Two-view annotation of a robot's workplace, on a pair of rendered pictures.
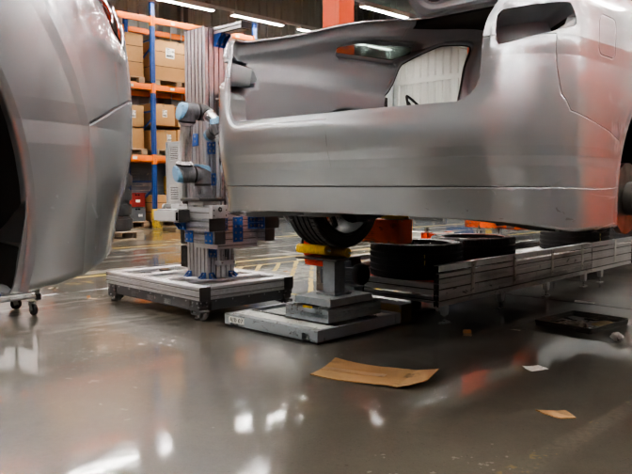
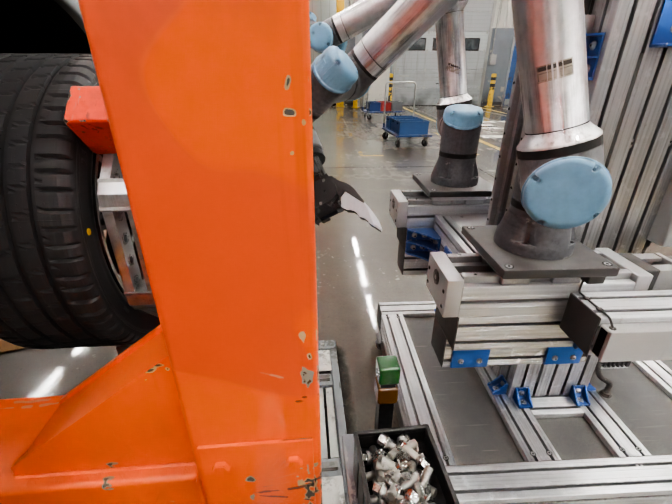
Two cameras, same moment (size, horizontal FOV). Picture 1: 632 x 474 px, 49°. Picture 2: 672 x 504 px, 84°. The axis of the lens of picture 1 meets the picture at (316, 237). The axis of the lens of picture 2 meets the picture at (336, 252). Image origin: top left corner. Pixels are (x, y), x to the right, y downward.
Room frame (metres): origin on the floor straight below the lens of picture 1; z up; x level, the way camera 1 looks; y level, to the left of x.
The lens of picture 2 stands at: (5.38, -0.38, 1.15)
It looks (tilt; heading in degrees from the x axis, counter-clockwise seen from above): 26 degrees down; 132
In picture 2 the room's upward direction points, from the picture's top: straight up
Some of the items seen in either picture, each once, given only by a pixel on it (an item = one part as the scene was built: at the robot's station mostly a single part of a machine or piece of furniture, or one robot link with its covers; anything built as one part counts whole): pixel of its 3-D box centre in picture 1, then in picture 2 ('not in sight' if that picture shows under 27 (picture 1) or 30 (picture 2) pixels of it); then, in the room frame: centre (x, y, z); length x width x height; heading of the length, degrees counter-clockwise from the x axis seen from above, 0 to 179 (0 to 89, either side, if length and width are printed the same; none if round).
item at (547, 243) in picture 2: not in sight; (537, 222); (5.21, 0.43, 0.87); 0.15 x 0.15 x 0.10
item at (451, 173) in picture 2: (202, 190); (456, 166); (4.86, 0.78, 0.87); 0.15 x 0.15 x 0.10
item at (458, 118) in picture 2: (201, 173); (460, 128); (4.86, 0.79, 0.98); 0.13 x 0.12 x 0.14; 123
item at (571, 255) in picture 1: (525, 266); not in sight; (5.39, -1.62, 0.28); 2.47 x 0.06 x 0.22; 137
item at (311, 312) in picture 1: (333, 308); not in sight; (4.38, -0.11, 0.13); 0.50 x 0.36 x 0.10; 137
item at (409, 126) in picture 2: not in sight; (406, 113); (1.79, 5.42, 0.48); 1.00 x 0.61 x 0.96; 139
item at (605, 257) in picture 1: (569, 256); not in sight; (6.93, -2.52, 0.19); 1.00 x 0.86 x 0.39; 137
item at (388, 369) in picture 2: not in sight; (387, 369); (5.10, 0.09, 0.64); 0.04 x 0.04 x 0.04; 47
